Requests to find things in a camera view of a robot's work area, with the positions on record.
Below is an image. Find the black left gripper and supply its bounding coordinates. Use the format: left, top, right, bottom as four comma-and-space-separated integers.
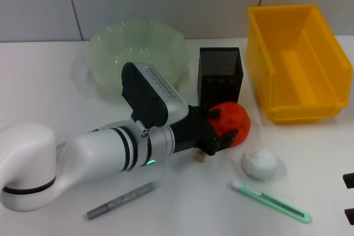
170, 105, 240, 156

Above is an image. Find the beige eraser with barcode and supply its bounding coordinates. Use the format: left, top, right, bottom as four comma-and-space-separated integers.
193, 150, 207, 162

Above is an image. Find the left wrist camera housing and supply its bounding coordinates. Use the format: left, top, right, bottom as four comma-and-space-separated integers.
121, 61, 189, 130

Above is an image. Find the silver glitter pen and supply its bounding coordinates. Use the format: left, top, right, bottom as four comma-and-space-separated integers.
86, 180, 165, 221

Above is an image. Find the black mesh pen holder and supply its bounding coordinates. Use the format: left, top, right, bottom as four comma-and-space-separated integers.
197, 47, 244, 109

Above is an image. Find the white paper ball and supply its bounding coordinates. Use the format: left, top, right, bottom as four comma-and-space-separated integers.
240, 149, 278, 182

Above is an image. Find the yellow plastic bin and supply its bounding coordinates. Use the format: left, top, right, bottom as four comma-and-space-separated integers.
247, 3, 354, 125

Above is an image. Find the translucent green fruit bowl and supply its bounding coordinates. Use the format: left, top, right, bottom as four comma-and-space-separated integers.
87, 20, 192, 104

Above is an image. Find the mint green utility knife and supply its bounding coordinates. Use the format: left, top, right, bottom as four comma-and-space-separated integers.
231, 180, 313, 224

